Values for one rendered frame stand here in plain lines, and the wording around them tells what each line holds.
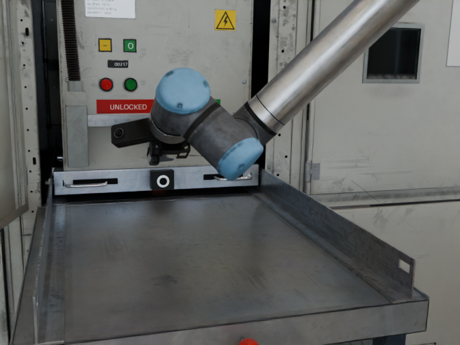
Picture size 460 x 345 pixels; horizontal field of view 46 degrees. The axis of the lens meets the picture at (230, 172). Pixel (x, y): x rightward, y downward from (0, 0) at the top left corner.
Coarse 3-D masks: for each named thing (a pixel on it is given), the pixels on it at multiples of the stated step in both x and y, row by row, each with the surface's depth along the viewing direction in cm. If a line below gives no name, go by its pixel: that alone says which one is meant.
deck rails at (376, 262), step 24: (48, 192) 119; (264, 192) 148; (288, 192) 132; (48, 216) 110; (288, 216) 127; (312, 216) 119; (336, 216) 108; (48, 240) 106; (312, 240) 112; (336, 240) 108; (360, 240) 99; (384, 240) 92; (48, 264) 96; (360, 264) 99; (384, 264) 92; (48, 288) 86; (384, 288) 89; (408, 288) 85; (48, 312) 78; (48, 336) 72
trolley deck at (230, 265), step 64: (128, 256) 102; (192, 256) 102; (256, 256) 103; (320, 256) 104; (64, 320) 77; (128, 320) 77; (192, 320) 77; (256, 320) 78; (320, 320) 81; (384, 320) 84
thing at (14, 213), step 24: (0, 0) 120; (0, 24) 121; (0, 48) 117; (0, 72) 121; (0, 96) 121; (0, 120) 122; (0, 144) 122; (24, 144) 128; (0, 168) 122; (24, 168) 129; (0, 192) 123; (24, 192) 129; (0, 216) 123
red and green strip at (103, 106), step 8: (104, 104) 136; (112, 104) 137; (120, 104) 137; (128, 104) 138; (136, 104) 138; (144, 104) 139; (152, 104) 140; (104, 112) 137; (112, 112) 137; (120, 112) 138; (128, 112) 138; (136, 112) 139; (144, 112) 139
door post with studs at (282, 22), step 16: (272, 0) 139; (288, 0) 139; (272, 16) 140; (288, 16) 140; (272, 32) 140; (288, 32) 141; (272, 48) 141; (288, 48) 142; (272, 64) 142; (288, 128) 147; (272, 144) 147; (288, 144) 148; (272, 160) 148; (288, 160) 149; (288, 176) 150
